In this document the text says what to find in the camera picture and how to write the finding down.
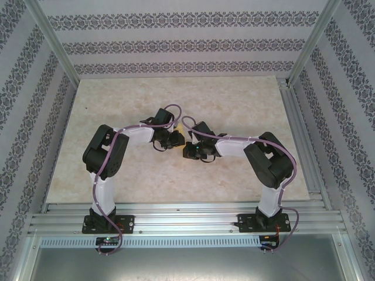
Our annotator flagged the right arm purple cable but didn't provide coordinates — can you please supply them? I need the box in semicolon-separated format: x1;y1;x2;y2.
181;116;300;255

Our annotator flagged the aluminium frame post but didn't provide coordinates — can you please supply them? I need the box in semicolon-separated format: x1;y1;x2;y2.
25;0;81;87
287;0;343;88

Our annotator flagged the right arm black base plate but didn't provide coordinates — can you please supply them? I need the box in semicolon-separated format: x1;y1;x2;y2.
237;213;292;234

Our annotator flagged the grey metal sheet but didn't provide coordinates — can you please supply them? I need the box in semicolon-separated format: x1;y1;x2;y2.
17;234;363;281

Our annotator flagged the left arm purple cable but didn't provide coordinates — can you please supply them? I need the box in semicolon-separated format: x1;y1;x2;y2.
92;104;183;256

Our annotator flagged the long aluminium mounting rail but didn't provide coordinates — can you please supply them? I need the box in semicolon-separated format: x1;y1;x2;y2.
28;201;348;237

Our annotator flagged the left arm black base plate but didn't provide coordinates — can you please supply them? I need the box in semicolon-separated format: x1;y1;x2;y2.
81;215;136;235

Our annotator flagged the aluminium side rail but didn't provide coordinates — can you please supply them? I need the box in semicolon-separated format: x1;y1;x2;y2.
277;76;333;211

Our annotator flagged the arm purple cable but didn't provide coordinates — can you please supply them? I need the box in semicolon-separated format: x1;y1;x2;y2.
92;104;183;256
181;116;300;255

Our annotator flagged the slotted grey cable duct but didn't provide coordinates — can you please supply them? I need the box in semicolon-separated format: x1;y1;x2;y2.
39;236;263;248

